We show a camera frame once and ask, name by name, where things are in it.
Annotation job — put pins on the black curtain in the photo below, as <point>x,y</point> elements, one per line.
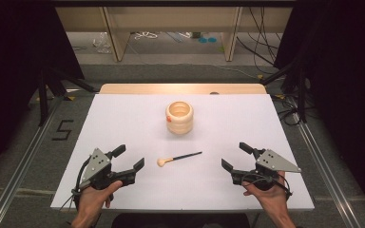
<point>345,79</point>
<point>12,63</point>

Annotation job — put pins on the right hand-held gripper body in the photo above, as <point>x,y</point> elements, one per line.
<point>274,162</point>

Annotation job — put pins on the wooden shelf unit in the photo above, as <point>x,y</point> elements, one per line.
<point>171,19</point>

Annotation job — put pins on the person's left hand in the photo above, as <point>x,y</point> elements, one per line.
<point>93,199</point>

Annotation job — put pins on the person's right hand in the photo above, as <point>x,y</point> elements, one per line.
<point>271,199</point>

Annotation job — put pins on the clear plastic bag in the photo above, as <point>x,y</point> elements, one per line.
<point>103,42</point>

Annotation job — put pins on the ribbed wooden cup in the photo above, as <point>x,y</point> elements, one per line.
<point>179,125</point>

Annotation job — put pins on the black metal stand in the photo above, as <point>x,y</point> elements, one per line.
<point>43,101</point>
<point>302,95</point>

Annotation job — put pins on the blue disc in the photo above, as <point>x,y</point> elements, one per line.
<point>202,40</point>
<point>212,40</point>

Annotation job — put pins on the white board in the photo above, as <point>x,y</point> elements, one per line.
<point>202,190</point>

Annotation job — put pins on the aluminium floor rail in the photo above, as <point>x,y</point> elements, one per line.
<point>19,175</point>
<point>326,171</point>

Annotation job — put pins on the dark round grommet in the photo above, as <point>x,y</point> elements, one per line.
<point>214,93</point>

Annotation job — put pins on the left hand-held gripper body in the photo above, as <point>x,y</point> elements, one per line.
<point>96,164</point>

